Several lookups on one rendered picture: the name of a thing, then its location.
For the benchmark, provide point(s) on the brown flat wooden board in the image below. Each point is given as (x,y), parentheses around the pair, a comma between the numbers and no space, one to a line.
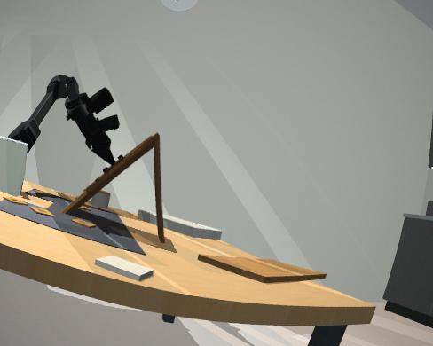
(264,271)

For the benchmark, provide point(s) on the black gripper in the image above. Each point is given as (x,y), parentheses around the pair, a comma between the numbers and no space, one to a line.
(98,139)

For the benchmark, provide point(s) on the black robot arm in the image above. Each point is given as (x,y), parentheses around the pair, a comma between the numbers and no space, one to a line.
(79,108)

